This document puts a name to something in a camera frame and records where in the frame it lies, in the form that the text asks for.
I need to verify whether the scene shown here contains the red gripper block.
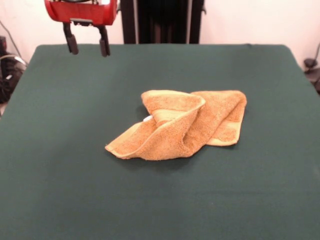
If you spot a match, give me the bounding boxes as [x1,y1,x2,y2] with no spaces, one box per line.
[44,0,118,58]

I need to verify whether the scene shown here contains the tan terry towel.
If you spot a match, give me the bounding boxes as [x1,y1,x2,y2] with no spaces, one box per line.
[104,89,248,161]

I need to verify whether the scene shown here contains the dark green tablecloth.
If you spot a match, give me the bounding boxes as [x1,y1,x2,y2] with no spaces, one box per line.
[0,43,320,240]

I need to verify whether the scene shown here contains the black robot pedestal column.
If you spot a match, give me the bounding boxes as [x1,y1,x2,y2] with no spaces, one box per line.
[116,0,207,45]

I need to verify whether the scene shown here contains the black device with cable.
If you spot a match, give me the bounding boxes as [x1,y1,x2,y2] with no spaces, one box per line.
[303,57,320,95]

